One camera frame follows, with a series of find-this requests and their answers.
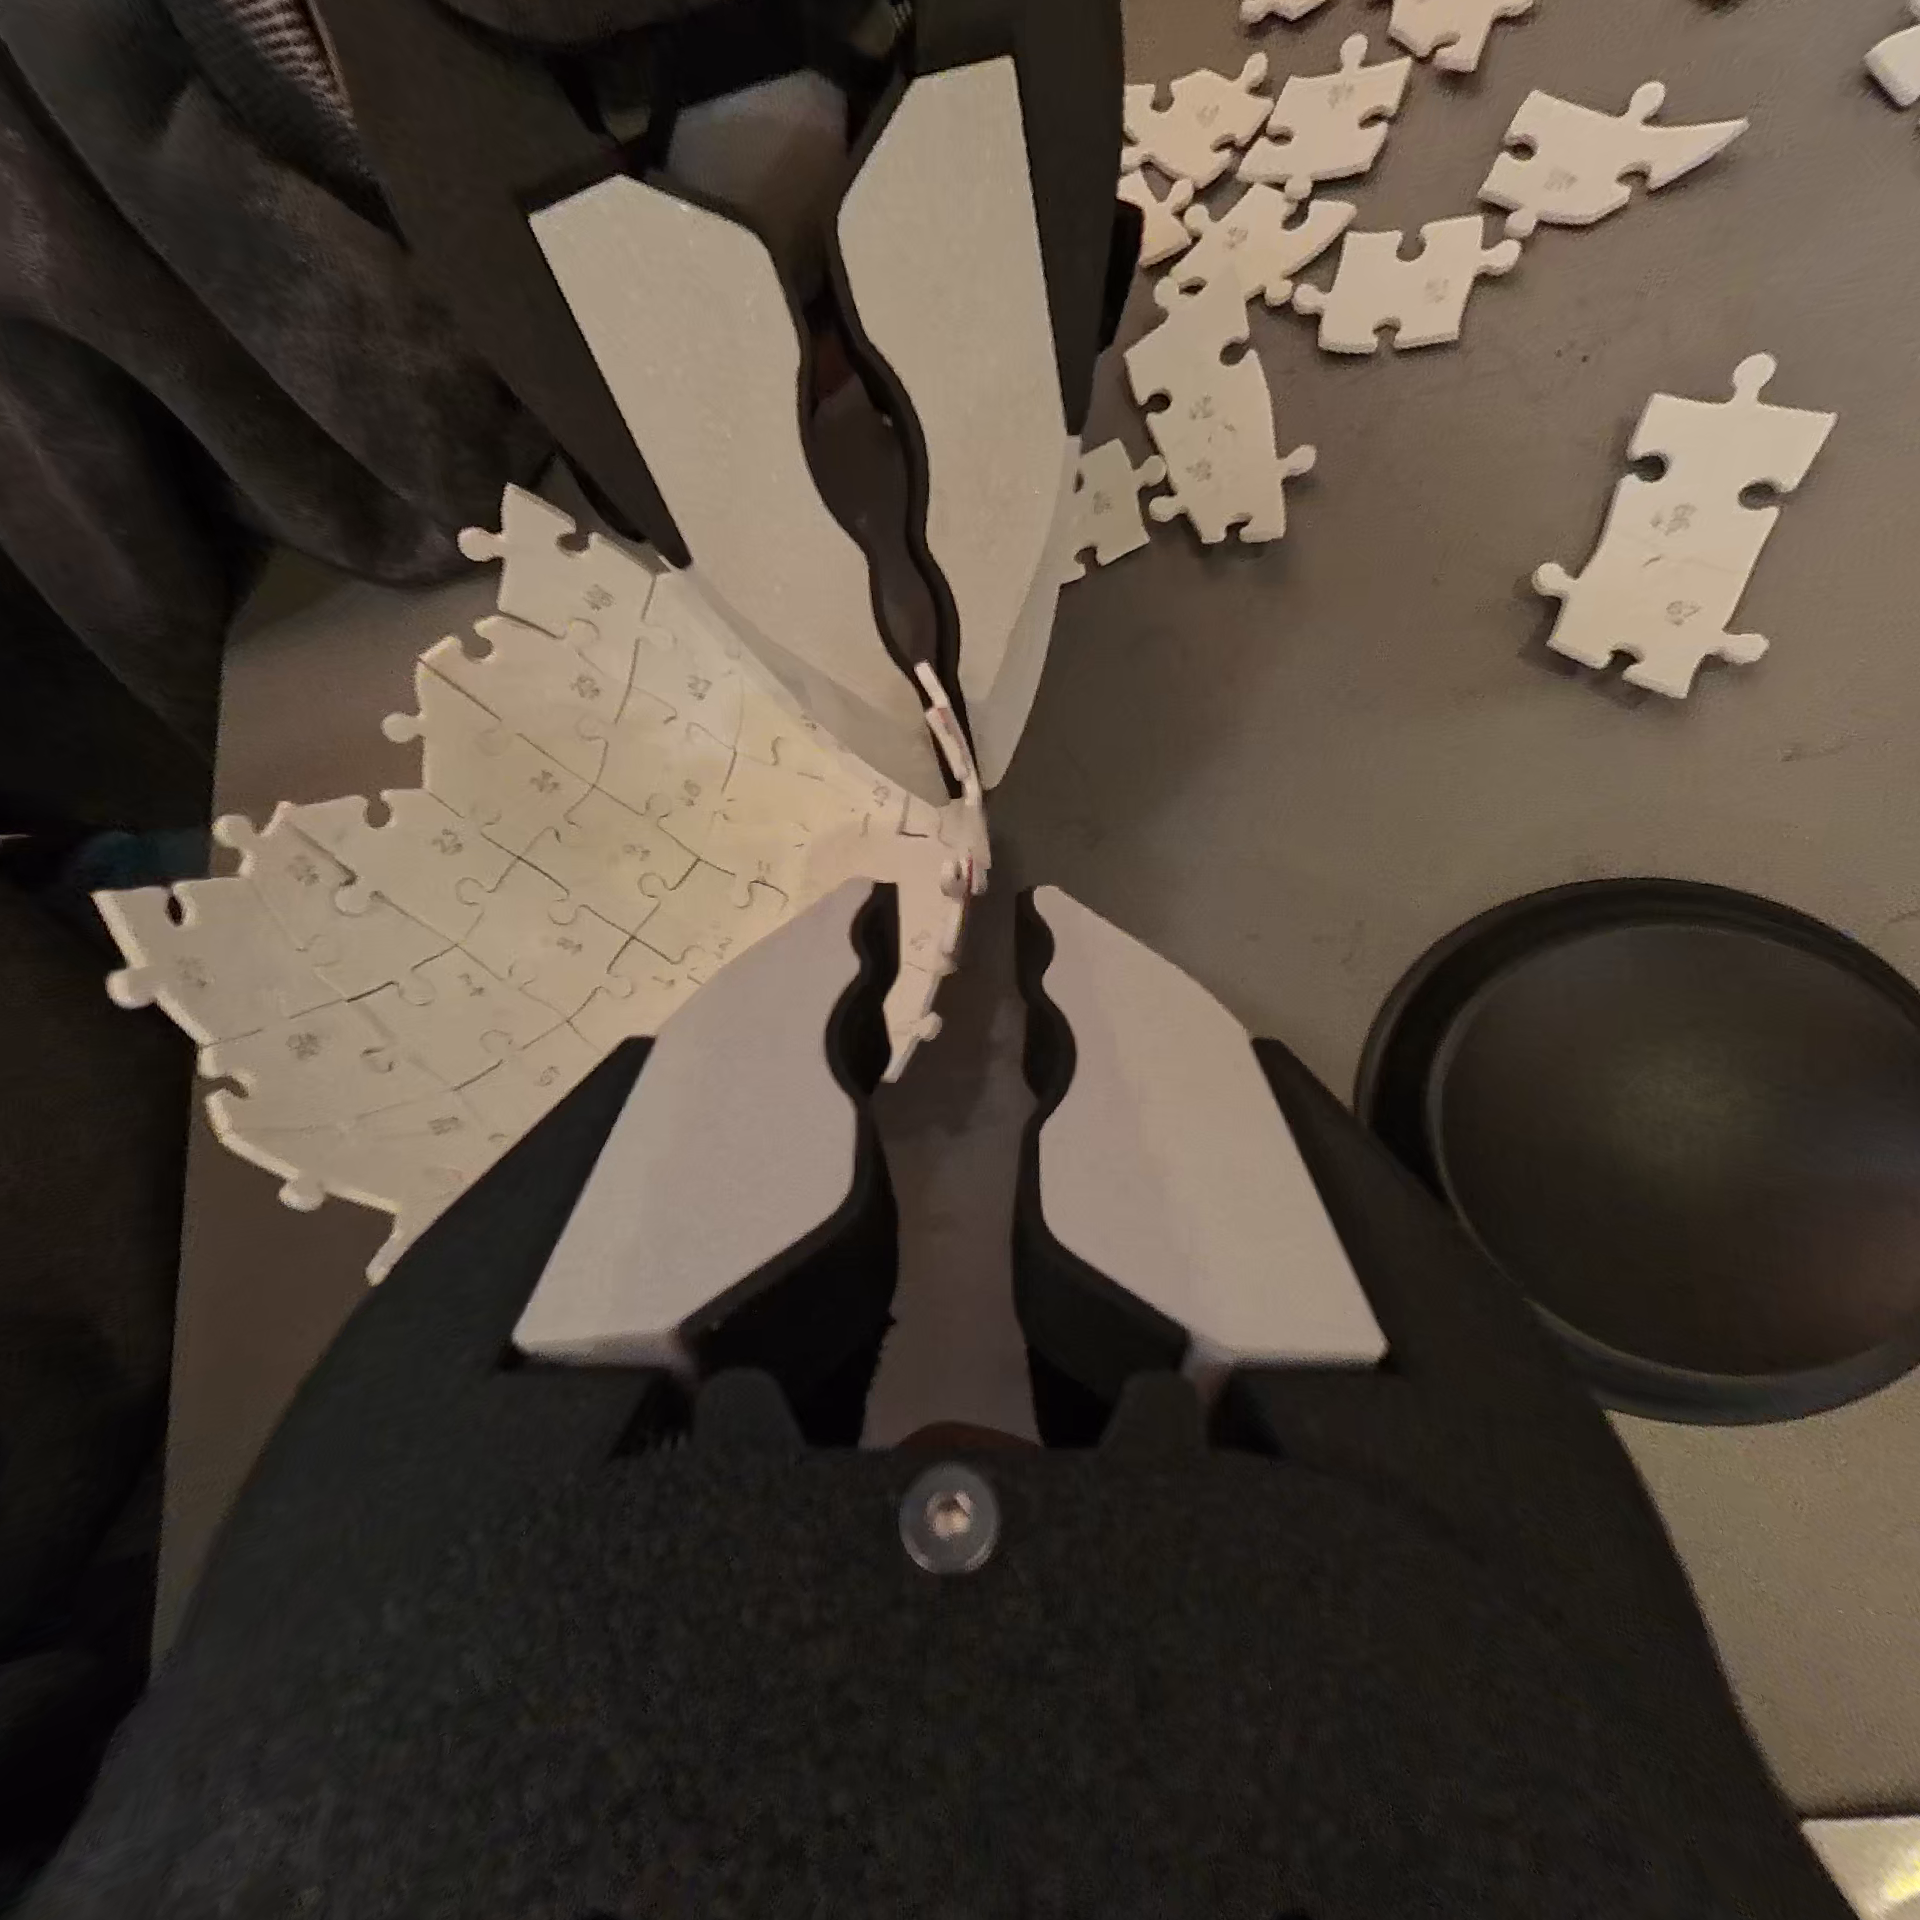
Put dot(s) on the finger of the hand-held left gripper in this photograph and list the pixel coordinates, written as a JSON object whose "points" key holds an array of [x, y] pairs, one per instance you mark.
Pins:
{"points": [[961, 300], [690, 376]]}

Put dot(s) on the group of white puzzle pieces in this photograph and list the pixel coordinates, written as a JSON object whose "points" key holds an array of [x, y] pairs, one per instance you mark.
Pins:
{"points": [[1215, 406]]}

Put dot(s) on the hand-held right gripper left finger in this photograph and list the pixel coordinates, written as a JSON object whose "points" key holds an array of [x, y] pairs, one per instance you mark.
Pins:
{"points": [[705, 1185]]}

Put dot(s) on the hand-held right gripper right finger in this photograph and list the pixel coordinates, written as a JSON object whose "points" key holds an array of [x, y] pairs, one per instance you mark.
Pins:
{"points": [[1200, 1200]]}

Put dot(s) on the black round puzzle stand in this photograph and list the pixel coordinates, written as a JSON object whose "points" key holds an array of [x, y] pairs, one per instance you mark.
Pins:
{"points": [[1680, 1142]]}

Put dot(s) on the person's left forearm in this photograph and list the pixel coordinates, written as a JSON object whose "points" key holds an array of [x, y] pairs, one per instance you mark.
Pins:
{"points": [[194, 300]]}

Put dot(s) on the partly built colourful puzzle ball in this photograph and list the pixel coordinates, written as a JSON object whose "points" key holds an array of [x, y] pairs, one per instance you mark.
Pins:
{"points": [[494, 902]]}

